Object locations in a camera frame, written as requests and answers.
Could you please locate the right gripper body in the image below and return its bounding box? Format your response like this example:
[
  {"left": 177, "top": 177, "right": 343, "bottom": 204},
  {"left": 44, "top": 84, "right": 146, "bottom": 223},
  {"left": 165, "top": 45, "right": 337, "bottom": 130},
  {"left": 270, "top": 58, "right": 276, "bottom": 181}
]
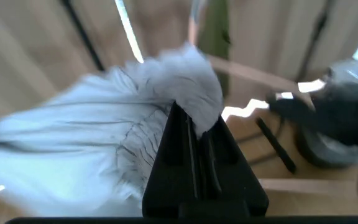
[{"left": 311, "top": 82, "right": 358, "bottom": 147}]

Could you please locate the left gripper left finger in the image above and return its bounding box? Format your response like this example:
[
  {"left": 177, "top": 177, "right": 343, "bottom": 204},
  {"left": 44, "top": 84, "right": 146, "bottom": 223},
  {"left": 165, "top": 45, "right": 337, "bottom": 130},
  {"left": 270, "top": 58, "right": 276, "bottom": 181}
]
[{"left": 142, "top": 101, "right": 202, "bottom": 218}]

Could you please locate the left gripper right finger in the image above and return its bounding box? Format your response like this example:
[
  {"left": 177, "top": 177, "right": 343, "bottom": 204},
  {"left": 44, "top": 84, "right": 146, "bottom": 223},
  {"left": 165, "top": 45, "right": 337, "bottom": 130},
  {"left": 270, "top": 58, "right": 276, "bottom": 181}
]
[{"left": 199, "top": 115, "right": 270, "bottom": 217}]

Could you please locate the green long-sleeved shirt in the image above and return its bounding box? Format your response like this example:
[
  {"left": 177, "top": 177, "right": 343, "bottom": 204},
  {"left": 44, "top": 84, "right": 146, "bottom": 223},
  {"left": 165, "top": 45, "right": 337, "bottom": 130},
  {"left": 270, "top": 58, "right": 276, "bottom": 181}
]
[{"left": 197, "top": 0, "right": 231, "bottom": 98}]

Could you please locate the white laundry basket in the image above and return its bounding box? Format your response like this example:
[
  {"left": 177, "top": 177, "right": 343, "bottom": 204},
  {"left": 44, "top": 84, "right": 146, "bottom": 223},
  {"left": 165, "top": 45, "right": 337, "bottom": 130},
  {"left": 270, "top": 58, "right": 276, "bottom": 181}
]
[{"left": 296, "top": 58, "right": 358, "bottom": 169}]

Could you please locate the black clothes rack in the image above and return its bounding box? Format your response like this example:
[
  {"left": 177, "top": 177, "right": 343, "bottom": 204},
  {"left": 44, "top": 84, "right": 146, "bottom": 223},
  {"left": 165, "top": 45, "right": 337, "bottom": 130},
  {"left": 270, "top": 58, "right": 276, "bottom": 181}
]
[{"left": 59, "top": 0, "right": 334, "bottom": 175}]

